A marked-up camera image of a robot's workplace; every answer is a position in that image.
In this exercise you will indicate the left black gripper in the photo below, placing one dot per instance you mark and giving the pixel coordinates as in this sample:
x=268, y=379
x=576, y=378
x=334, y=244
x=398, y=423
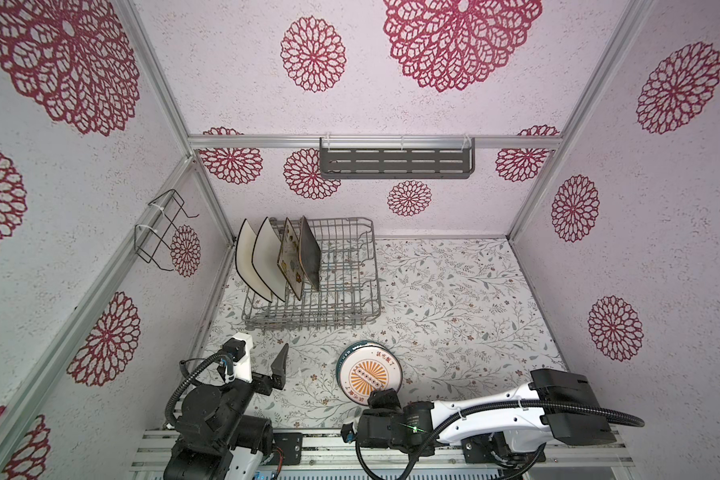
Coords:
x=278, y=374

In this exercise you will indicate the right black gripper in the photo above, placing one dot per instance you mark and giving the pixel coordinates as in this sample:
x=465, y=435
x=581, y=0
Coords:
x=380, y=399

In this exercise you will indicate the round plate orange pattern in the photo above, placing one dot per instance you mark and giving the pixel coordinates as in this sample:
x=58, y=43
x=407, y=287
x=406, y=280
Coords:
x=366, y=370

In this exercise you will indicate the floral patterned square plate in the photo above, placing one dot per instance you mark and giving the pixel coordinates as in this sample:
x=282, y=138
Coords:
x=288, y=259

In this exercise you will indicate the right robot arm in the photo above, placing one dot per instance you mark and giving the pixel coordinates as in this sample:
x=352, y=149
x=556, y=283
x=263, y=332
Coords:
x=510, y=430

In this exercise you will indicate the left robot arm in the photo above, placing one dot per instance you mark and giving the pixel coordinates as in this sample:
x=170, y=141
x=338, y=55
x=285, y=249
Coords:
x=217, y=439

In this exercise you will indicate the white square plate black rim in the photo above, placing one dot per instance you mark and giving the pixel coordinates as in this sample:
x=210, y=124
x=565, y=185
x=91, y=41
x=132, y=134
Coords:
x=244, y=262

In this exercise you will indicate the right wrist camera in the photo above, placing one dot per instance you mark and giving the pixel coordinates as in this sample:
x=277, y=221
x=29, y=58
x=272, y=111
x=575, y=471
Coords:
x=348, y=432

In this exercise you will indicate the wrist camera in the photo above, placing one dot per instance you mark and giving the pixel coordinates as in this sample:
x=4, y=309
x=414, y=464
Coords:
x=238, y=367
x=348, y=432

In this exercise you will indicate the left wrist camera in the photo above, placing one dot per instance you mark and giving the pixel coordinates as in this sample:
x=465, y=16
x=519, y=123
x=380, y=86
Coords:
x=238, y=367

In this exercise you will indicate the aluminium mounting rail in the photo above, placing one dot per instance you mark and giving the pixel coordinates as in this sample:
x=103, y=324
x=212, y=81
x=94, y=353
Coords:
x=323, y=449

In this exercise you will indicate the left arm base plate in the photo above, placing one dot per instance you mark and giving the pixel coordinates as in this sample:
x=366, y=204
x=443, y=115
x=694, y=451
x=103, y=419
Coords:
x=287, y=449

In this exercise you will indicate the grey wire dish rack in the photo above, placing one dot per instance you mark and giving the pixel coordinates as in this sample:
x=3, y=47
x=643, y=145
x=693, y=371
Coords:
x=349, y=293

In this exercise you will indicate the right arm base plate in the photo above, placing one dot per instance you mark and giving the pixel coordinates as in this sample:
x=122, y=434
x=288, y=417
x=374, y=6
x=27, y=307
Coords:
x=493, y=449

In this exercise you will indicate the black wire wall holder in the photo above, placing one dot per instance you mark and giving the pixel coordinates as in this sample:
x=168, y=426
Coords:
x=169, y=242

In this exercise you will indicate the grey slotted wall shelf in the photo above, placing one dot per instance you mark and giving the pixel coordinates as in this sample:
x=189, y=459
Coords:
x=400, y=163

